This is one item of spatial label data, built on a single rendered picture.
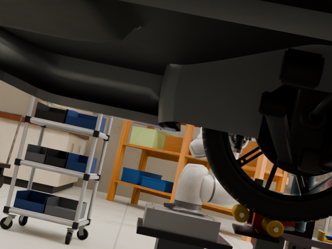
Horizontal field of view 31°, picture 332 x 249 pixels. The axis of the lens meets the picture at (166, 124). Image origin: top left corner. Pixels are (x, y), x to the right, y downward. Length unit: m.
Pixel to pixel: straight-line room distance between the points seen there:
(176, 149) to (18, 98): 3.56
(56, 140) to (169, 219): 4.70
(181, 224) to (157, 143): 5.28
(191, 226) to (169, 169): 7.16
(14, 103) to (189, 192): 7.50
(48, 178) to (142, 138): 1.54
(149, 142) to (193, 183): 5.09
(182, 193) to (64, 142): 4.52
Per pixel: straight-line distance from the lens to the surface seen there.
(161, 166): 10.24
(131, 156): 10.23
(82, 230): 4.29
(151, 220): 3.10
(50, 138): 7.68
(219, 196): 3.32
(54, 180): 7.67
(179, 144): 7.93
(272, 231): 2.13
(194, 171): 3.26
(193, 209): 3.27
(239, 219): 2.19
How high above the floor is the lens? 0.61
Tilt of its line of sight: 4 degrees up
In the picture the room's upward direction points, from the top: 12 degrees clockwise
